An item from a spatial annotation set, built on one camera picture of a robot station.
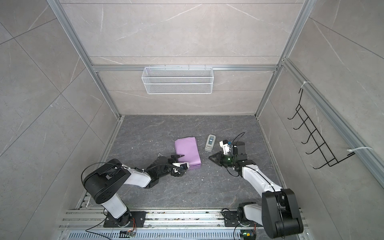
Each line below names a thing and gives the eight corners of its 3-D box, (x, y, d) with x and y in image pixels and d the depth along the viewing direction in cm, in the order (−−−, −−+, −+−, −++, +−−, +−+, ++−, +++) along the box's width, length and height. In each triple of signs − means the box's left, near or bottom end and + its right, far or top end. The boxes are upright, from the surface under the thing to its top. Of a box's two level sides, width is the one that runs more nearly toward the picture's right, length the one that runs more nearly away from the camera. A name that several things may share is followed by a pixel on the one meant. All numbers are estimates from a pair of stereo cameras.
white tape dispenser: (204, 150, 101) (204, 146, 98) (208, 137, 108) (209, 133, 105) (211, 152, 100) (212, 149, 97) (215, 139, 107) (216, 135, 104)
